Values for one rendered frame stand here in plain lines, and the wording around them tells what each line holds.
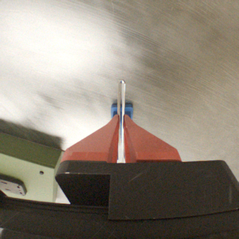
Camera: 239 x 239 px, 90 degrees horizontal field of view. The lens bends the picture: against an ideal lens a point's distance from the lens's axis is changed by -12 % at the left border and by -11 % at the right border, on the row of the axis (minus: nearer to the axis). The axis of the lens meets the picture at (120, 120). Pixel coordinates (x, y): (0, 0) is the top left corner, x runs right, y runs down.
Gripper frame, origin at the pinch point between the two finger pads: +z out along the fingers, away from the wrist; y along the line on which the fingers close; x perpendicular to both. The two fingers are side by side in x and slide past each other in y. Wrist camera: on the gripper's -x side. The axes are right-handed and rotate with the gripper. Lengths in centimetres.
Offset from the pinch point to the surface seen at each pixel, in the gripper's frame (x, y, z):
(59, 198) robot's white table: 39.7, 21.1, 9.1
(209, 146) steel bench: 12.3, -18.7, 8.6
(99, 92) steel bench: 0.5, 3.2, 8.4
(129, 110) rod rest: 3.0, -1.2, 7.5
